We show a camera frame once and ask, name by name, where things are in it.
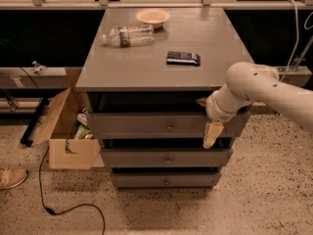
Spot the white item in box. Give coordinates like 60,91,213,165
76,114,88,126

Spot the grey bottom drawer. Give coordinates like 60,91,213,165
111,172,221,188

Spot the green item in box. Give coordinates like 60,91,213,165
74,124,91,139

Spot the grey drawer cabinet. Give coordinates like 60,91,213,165
76,8,251,174

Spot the clear plastic water bottle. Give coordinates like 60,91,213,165
102,24,155,48

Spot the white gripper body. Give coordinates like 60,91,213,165
205,90,238,122

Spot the grey top drawer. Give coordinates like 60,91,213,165
87,111,251,140

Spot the white bowl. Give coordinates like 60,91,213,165
136,9,170,29

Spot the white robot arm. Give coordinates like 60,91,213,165
197,62,313,149

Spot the small clear object on ledge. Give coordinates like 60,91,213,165
32,61,47,74

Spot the black floor cable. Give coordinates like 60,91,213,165
38,146,107,235

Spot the tan sneaker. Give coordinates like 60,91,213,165
0,168,28,190

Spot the white cable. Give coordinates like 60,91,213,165
279,0,300,82

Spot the open cardboard box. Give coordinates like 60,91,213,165
32,68,101,169

